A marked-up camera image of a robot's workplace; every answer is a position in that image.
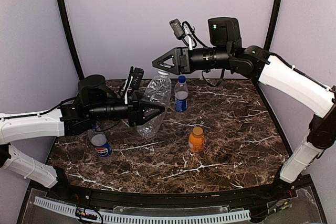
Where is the clear plastic bottle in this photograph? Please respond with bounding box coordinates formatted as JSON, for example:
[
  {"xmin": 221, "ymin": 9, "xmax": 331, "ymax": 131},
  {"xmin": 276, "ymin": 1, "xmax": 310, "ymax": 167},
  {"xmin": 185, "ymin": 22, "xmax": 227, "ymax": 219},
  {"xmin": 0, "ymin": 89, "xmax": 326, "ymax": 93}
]
[{"xmin": 136, "ymin": 70, "xmax": 172, "ymax": 138}]

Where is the blue label water bottle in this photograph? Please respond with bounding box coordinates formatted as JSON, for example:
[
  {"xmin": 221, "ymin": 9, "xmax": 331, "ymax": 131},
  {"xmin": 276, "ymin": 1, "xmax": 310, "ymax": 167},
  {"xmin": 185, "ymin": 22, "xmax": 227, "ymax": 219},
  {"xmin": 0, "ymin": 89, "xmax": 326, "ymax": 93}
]
[{"xmin": 174, "ymin": 76, "xmax": 188, "ymax": 112}]

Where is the white bottle cap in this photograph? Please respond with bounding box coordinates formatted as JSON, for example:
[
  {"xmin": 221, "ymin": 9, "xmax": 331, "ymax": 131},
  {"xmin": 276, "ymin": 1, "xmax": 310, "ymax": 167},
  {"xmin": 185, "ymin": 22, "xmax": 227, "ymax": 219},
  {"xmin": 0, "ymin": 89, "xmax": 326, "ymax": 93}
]
[{"xmin": 158, "ymin": 70, "xmax": 169, "ymax": 76}]

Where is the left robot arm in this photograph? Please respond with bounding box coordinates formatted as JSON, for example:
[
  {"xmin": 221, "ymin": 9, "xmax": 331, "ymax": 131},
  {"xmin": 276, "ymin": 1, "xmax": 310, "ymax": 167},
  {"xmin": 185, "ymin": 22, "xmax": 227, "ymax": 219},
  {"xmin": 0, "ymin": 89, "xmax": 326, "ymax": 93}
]
[{"xmin": 1, "ymin": 74, "xmax": 165, "ymax": 201}]

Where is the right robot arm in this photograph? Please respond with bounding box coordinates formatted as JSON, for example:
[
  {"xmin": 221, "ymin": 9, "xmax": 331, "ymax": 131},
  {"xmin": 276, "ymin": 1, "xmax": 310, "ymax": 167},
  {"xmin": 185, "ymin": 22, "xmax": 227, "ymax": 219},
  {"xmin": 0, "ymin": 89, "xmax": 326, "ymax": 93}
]
[{"xmin": 152, "ymin": 17, "xmax": 335, "ymax": 200}]

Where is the orange juice bottle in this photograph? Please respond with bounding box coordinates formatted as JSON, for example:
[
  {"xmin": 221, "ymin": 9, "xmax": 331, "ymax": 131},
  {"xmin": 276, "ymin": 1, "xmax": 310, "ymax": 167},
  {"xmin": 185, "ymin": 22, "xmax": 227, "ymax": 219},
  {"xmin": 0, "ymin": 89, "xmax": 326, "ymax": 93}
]
[{"xmin": 188, "ymin": 127, "xmax": 205, "ymax": 153}]

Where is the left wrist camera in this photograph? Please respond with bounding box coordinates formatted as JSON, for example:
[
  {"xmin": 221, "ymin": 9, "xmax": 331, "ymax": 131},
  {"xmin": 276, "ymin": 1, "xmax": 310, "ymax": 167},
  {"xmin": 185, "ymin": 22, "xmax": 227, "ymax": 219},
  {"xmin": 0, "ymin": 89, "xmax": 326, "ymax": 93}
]
[{"xmin": 124, "ymin": 66, "xmax": 144, "ymax": 95}]

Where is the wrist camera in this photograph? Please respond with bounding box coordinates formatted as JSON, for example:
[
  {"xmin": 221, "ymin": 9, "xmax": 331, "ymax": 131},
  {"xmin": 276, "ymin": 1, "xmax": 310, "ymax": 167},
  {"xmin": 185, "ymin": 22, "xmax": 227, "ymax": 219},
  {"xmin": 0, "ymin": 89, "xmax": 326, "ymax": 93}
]
[
  {"xmin": 124, "ymin": 66, "xmax": 144, "ymax": 95},
  {"xmin": 169, "ymin": 19, "xmax": 197, "ymax": 50}
]

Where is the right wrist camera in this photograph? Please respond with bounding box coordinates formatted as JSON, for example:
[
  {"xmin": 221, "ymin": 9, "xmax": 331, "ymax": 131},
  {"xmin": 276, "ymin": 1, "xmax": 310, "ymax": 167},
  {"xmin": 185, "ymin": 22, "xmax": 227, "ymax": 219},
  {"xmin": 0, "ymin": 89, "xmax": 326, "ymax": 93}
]
[{"xmin": 169, "ymin": 19, "xmax": 197, "ymax": 50}]

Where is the white slotted cable duct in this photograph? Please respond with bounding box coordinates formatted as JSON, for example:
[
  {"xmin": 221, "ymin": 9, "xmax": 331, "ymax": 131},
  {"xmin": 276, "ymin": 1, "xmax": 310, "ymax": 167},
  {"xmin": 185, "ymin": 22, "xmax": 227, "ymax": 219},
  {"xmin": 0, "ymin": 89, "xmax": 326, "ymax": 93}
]
[{"xmin": 34, "ymin": 196, "xmax": 250, "ymax": 224}]

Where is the right black frame post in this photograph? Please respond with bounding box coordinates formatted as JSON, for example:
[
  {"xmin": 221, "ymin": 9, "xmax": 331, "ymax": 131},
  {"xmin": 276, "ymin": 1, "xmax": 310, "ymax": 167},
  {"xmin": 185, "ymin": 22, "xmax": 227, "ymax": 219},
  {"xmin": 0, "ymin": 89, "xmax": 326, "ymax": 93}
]
[{"xmin": 264, "ymin": 0, "xmax": 281, "ymax": 50}]

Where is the black frame post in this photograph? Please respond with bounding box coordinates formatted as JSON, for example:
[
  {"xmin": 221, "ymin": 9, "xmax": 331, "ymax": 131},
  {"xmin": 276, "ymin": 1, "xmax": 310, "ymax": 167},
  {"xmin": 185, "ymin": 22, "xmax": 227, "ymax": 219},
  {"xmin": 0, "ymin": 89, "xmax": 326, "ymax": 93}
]
[
  {"xmin": 264, "ymin": 0, "xmax": 281, "ymax": 50},
  {"xmin": 57, "ymin": 0, "xmax": 85, "ymax": 80}
]

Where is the black front rail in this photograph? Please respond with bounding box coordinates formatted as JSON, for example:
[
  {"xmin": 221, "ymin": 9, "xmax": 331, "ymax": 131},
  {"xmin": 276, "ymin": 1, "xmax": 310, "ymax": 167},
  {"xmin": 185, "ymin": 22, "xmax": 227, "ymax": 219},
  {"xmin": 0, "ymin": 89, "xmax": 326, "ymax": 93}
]
[{"xmin": 48, "ymin": 185, "xmax": 292, "ymax": 209}]

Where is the left black frame post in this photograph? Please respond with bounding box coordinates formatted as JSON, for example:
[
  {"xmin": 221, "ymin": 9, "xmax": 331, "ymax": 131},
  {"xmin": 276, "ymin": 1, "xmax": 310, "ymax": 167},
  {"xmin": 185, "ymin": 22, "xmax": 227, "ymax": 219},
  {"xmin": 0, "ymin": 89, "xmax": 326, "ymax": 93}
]
[{"xmin": 57, "ymin": 0, "xmax": 85, "ymax": 80}]

